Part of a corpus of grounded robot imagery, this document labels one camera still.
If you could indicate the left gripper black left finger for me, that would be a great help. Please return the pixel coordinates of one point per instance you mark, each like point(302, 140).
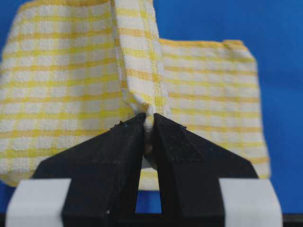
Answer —
point(79, 186)

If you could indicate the blue table cloth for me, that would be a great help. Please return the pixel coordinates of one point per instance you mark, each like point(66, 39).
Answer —
point(272, 30)

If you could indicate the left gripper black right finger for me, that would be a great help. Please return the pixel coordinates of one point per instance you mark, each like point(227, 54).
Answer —
point(202, 184)

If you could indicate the yellow checked towel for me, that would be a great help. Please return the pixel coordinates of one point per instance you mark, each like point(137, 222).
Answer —
point(71, 69)

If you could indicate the black aluminium table frame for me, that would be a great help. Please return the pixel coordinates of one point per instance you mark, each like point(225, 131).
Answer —
point(289, 219)

